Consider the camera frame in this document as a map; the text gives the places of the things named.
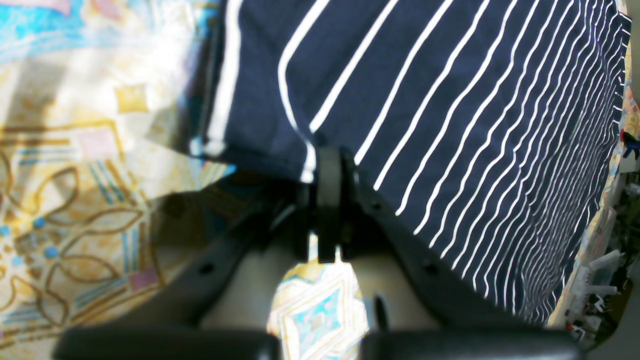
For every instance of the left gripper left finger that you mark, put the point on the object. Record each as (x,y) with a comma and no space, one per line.
(218,307)

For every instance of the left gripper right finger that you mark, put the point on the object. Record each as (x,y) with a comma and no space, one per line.
(417,307)

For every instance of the patterned pastel tablecloth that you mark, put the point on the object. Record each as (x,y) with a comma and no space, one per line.
(107,197)

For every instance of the navy white striped T-shirt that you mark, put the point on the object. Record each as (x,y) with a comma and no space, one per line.
(486,125)

